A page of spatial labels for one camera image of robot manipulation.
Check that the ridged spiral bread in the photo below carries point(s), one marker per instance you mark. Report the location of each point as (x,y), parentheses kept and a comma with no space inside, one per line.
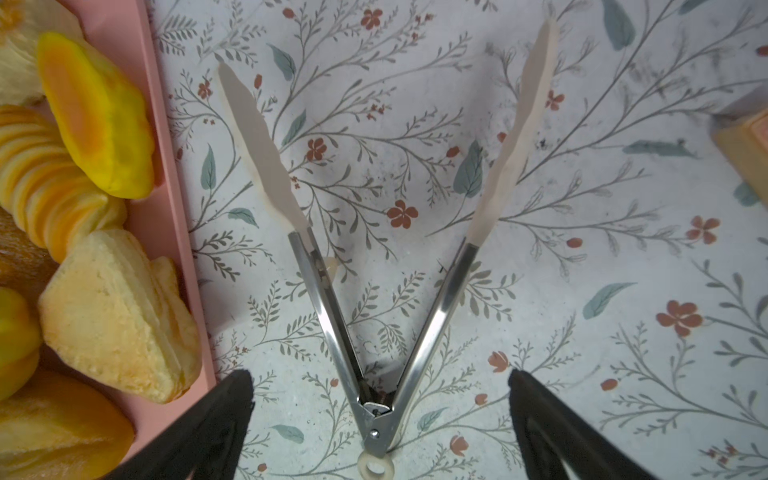
(49,197)

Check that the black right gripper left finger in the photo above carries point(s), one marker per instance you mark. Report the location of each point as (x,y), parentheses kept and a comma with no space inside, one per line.
(204,443)

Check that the long golden baguette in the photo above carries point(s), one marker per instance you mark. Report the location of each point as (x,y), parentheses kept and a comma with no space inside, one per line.
(56,427)

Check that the pale turnover pastry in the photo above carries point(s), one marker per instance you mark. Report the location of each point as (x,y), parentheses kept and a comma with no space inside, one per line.
(116,316)

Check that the pink plastic tray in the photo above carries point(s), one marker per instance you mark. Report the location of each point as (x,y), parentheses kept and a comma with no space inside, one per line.
(120,30)

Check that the sugared oblong bread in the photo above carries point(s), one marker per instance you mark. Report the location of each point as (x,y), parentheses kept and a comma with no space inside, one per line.
(22,24)

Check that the brown crusty bread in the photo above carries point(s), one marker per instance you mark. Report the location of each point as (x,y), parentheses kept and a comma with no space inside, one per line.
(25,267)

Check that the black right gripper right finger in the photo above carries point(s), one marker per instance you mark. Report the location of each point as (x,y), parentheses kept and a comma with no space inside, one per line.
(556,443)

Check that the steel tongs with white tips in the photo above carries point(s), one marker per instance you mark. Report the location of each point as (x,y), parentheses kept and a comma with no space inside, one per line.
(379,421)

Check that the yellow orange bun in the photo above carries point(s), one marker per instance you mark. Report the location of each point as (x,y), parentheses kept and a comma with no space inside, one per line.
(101,115)

